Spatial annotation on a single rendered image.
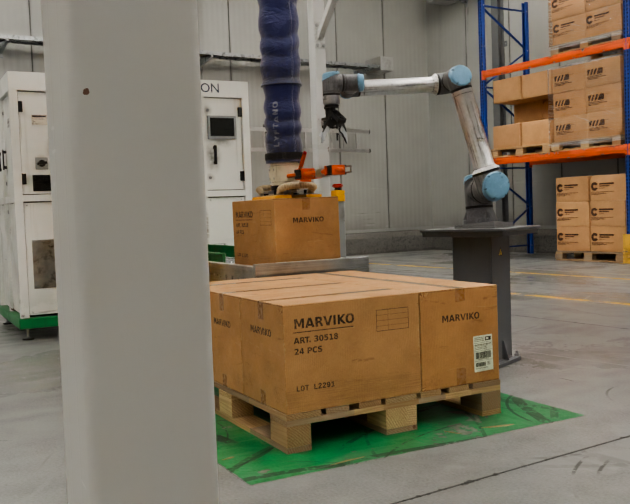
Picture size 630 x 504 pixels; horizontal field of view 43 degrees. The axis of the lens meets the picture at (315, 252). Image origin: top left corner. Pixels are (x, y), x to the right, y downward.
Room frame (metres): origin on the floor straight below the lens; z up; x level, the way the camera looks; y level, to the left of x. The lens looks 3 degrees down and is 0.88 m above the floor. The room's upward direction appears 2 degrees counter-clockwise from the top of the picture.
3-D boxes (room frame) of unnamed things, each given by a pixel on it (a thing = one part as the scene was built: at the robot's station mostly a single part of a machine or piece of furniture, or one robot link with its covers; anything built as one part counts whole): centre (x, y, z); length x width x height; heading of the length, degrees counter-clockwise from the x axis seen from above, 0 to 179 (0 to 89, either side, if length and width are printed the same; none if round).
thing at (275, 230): (4.71, 0.17, 0.75); 0.60 x 0.40 x 0.40; 27
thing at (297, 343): (3.65, -0.03, 0.34); 1.20 x 1.00 x 0.40; 28
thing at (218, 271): (5.26, 0.85, 0.50); 2.31 x 0.05 x 0.19; 28
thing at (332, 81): (4.21, -0.12, 1.53); 0.10 x 0.09 x 0.12; 101
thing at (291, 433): (3.65, -0.03, 0.07); 1.20 x 1.00 x 0.14; 28
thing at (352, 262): (4.38, 0.01, 0.58); 0.70 x 0.03 x 0.06; 118
